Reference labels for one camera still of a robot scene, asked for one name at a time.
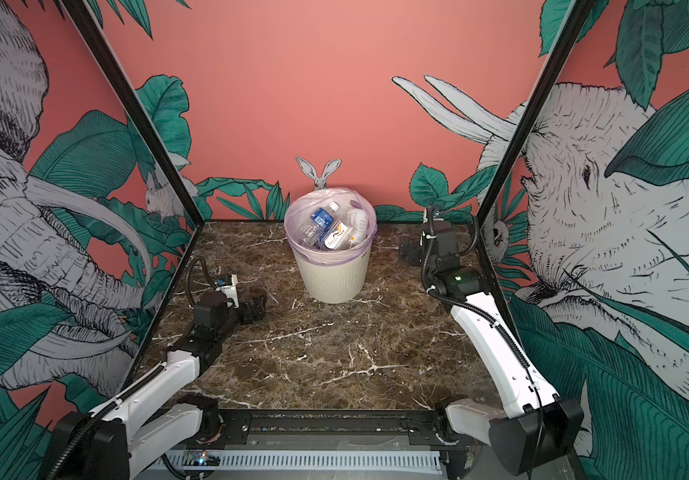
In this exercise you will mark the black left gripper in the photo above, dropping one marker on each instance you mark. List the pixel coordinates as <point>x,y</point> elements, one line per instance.
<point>256,307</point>

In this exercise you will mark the white ribbed trash bin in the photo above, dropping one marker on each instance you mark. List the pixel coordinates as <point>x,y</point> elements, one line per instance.
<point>333,284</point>

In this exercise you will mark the clear bottle green cap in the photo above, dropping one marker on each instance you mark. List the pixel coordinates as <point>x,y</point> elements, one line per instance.
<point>358,219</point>

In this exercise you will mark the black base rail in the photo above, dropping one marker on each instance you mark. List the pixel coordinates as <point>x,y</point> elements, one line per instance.
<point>420,427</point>

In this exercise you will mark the white ventilated cable tray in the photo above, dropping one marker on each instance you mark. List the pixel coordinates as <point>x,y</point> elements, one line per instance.
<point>421,462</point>

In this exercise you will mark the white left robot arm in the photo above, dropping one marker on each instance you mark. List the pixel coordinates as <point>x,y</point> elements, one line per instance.
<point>124,435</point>

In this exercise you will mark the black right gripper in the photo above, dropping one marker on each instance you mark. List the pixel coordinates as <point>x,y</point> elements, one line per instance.
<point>418,246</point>

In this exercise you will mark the black enclosure frame post left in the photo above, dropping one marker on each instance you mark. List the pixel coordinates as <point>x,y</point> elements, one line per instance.
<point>83,18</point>

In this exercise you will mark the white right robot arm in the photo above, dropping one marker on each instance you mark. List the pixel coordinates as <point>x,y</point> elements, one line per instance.
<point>535,424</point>

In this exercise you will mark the black enclosure frame post right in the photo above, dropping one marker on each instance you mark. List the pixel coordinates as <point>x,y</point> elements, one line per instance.
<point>570,29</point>

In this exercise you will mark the white label tall bottle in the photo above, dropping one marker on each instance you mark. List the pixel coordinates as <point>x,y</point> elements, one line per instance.
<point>337,237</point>

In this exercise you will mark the blue label bottle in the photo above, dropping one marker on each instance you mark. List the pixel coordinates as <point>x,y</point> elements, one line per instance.
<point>318,224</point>

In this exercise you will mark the purple plastic bin liner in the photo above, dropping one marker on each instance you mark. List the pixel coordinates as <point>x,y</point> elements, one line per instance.
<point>301,209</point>

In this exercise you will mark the black enclosure frame post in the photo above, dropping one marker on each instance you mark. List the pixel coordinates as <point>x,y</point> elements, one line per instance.
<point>83,18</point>
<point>570,29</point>

